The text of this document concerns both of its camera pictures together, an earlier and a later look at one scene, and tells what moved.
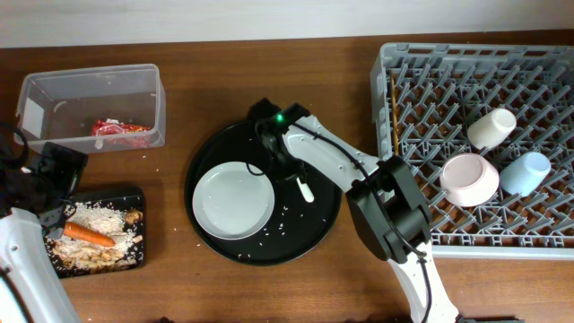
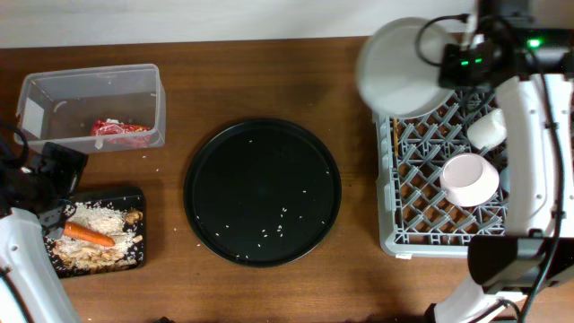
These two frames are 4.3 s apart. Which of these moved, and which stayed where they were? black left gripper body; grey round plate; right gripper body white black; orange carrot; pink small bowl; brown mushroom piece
Moved: grey round plate; right gripper body white black
Stayed: black left gripper body; pink small bowl; orange carrot; brown mushroom piece
